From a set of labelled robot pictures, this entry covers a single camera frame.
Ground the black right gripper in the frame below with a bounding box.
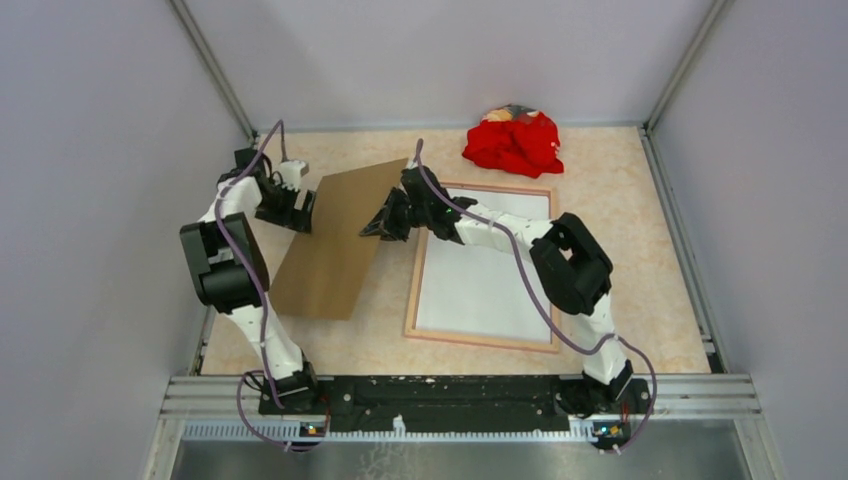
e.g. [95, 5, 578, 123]
[360, 188, 431, 244]

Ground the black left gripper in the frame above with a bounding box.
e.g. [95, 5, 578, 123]
[256, 177, 316, 233]

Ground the brown backing board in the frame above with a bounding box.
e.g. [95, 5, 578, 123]
[269, 159, 407, 320]

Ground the pink photo frame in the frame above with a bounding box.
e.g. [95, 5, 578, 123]
[404, 182, 562, 354]

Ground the seascape photo print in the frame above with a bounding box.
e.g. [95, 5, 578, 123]
[414, 188, 554, 344]

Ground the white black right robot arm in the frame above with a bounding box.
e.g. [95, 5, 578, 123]
[359, 166, 633, 418]

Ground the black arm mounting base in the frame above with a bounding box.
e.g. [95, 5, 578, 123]
[258, 375, 651, 434]

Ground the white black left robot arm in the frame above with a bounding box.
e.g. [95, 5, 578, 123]
[179, 148, 321, 414]

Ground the red crumpled cloth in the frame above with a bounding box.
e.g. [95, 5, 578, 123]
[462, 104, 565, 178]

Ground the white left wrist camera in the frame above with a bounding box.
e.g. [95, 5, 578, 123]
[276, 159, 309, 191]

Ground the aluminium front rail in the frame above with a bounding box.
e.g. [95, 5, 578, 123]
[144, 374, 785, 479]

